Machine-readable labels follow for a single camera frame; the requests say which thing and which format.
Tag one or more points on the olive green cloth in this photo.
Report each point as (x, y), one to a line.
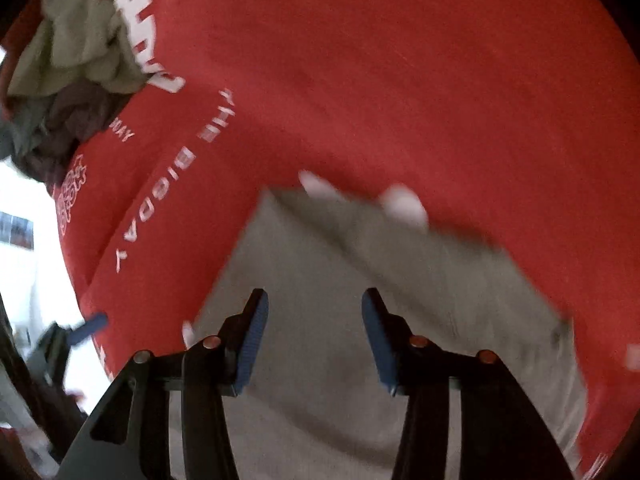
(75, 35)

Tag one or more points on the grey green cloth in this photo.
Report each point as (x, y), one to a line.
(22, 130)

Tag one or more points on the red printed blanket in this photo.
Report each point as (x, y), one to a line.
(400, 85)

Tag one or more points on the dark maroon cloth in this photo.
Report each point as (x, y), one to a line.
(70, 120)

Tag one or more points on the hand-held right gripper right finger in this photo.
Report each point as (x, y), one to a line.
(378, 342)

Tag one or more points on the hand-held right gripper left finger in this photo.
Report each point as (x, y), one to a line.
(252, 342)

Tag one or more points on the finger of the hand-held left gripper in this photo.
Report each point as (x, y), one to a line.
(90, 327)

